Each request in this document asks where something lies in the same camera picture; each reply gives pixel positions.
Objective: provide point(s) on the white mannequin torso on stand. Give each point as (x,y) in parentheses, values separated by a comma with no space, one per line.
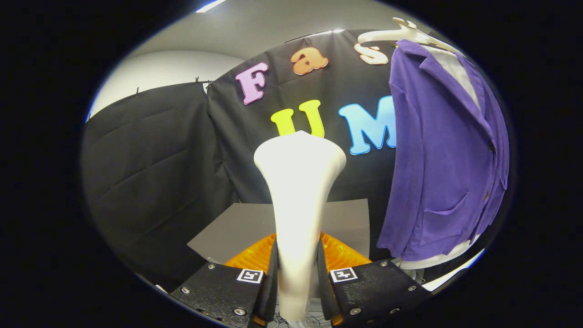
(455,73)

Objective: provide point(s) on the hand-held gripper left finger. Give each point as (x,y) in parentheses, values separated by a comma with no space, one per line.
(272,282)

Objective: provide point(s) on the white flat board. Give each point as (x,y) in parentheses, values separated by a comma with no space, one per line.
(455,273)

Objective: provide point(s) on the black backdrop cloth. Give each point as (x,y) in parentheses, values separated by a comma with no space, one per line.
(159,159)

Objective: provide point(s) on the grey drawer cabinet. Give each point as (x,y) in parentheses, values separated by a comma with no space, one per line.
(227,232)

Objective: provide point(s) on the white clothes hanger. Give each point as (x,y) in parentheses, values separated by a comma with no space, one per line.
(387,35)

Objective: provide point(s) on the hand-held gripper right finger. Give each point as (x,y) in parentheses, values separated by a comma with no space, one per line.
(324,287)

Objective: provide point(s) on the white garment steamer head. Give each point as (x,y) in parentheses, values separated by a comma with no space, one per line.
(298,191)

